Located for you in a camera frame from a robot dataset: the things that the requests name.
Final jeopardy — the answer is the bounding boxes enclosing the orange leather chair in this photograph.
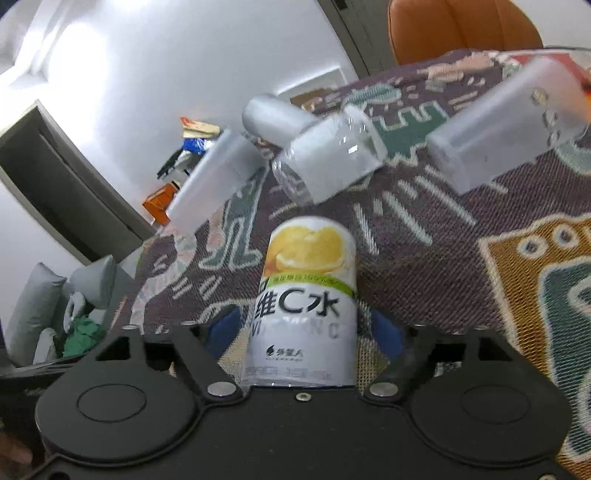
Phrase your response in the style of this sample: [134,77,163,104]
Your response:
[388,0,543,65]

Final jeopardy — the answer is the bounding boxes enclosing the orange cartoon table mat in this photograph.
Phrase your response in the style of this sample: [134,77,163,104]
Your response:
[509,49,591,90]

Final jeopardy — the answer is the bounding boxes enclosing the patterned woven table cloth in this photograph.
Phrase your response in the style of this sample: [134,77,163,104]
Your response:
[113,51,590,479]

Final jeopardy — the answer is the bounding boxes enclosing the vitamin C water bottle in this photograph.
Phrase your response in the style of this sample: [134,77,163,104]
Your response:
[242,216,358,387]

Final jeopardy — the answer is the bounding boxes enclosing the frosted cup at table edge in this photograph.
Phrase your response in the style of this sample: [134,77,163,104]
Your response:
[166,129,266,235]

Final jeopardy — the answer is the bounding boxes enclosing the grey frosted cup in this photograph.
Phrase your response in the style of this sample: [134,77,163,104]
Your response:
[242,94,320,148]

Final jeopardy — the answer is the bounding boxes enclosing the frosted cup with panda stickers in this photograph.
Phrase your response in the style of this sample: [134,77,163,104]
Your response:
[426,56,587,195]

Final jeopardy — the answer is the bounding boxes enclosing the pile of bags and clutter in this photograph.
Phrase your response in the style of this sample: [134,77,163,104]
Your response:
[156,116,222,180]

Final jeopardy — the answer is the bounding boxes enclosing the grey door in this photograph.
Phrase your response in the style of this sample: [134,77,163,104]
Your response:
[318,0,398,78]

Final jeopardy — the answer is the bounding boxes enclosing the clear cup with white sleeve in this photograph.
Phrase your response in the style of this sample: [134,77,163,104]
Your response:
[271,104,388,206]

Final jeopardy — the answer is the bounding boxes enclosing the orange box on floor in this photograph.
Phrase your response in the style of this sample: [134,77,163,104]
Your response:
[142,182,178,226]

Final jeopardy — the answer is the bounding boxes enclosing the grey sofa cushion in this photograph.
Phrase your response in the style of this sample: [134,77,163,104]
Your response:
[3,255,132,367]

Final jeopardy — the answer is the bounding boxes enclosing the person's left hand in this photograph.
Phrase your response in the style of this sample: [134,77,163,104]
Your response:
[0,430,33,473]

